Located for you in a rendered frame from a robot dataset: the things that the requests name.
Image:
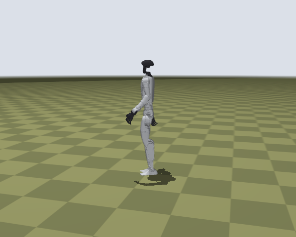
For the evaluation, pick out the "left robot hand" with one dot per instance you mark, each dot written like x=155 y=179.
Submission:
x=130 y=117

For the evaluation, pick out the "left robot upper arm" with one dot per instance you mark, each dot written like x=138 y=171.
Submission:
x=145 y=82

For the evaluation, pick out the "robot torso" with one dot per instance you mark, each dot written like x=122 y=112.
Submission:
x=148 y=107

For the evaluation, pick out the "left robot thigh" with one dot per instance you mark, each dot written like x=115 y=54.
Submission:
x=145 y=129

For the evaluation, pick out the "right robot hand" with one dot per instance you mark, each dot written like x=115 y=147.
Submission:
x=153 y=123

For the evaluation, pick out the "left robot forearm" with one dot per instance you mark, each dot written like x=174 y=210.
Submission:
x=141 y=104

